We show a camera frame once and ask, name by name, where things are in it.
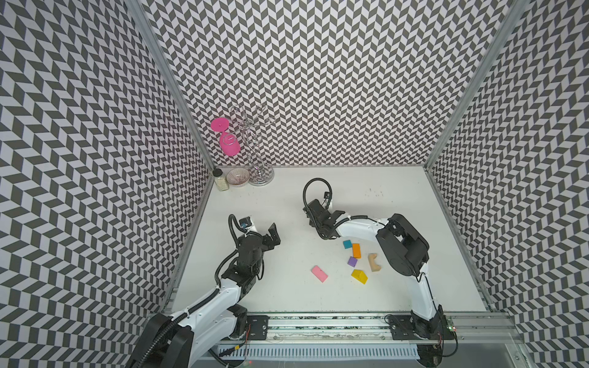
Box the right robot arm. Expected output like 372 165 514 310
303 199 443 340

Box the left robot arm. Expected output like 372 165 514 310
126 215 281 367

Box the orange block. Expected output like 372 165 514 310
352 243 361 259

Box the hot pink block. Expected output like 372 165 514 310
311 265 328 283

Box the purple block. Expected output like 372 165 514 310
348 257 358 268

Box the yellow block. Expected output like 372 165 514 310
351 269 368 285

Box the natural wood arch block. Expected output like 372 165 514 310
368 253 382 272

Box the striped ceramic bowl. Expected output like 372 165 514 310
225 168 250 187

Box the glass spice jar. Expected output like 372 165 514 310
212 168 229 192

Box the pink plastic wine glass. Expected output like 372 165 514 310
210 117 241 157

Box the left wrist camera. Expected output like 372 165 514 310
239 216 257 233

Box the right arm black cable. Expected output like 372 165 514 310
302 177 333 213

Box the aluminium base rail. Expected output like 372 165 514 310
202 311 530 368

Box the chrome wire glass stand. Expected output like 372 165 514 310
233 104 275 187

